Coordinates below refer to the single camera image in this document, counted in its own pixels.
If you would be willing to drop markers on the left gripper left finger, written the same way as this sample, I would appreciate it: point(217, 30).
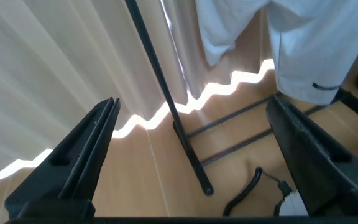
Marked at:
point(36, 193)

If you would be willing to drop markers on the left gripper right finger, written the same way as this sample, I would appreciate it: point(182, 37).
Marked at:
point(322, 180)

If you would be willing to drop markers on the pale grey shorts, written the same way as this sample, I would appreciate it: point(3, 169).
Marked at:
point(306, 46)

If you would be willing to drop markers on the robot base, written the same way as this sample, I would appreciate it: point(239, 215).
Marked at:
point(294, 205)

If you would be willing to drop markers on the black clothes rack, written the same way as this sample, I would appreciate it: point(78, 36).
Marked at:
point(155, 62)

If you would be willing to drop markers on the beige curtain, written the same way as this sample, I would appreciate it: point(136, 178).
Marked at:
point(42, 62)

